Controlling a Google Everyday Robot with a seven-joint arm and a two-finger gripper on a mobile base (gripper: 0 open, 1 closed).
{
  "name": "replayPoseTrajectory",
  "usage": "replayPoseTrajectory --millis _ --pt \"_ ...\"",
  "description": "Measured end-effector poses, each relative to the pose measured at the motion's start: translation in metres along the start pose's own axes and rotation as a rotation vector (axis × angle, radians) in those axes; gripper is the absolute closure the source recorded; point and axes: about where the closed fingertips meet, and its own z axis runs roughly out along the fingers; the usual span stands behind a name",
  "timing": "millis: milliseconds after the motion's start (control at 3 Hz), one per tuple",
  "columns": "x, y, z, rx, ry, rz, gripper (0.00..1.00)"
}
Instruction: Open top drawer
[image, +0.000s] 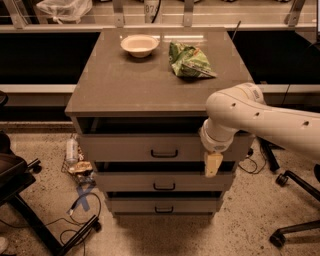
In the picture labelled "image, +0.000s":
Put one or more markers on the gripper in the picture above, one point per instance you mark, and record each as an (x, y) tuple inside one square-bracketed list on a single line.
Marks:
[(217, 144)]

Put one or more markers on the grey top drawer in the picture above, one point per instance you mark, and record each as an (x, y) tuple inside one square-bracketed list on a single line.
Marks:
[(141, 139)]

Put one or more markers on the grey drawer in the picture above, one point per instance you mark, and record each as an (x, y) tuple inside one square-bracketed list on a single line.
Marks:
[(141, 139), (185, 202), (162, 176)]

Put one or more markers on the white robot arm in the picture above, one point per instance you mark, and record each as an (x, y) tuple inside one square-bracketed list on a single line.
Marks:
[(242, 107)]

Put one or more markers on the grey drawer cabinet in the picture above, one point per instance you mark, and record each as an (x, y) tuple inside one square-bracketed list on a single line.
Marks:
[(115, 84)]

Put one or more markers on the grey bottom drawer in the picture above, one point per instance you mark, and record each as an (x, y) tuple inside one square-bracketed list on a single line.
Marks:
[(185, 202)]

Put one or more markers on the grey middle drawer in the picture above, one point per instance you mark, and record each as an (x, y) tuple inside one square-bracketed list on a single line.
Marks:
[(162, 176)]

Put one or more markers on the green chip bag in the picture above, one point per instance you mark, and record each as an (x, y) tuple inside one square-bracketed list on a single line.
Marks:
[(188, 61)]

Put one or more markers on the blue tape cross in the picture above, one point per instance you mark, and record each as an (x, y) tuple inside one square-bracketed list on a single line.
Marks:
[(83, 193)]

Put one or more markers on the white bowl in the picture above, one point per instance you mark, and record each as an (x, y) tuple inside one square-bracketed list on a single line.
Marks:
[(139, 46)]

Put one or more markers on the clear plastic bottle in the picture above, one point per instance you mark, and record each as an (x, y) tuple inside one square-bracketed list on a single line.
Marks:
[(71, 151)]

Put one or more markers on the black office chair left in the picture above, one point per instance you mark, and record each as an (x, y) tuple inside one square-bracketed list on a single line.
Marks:
[(15, 176)]

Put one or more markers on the clear plastic bag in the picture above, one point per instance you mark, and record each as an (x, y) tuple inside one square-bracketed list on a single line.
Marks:
[(65, 10)]

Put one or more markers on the wire basket with snacks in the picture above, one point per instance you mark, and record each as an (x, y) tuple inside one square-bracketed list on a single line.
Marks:
[(82, 171)]

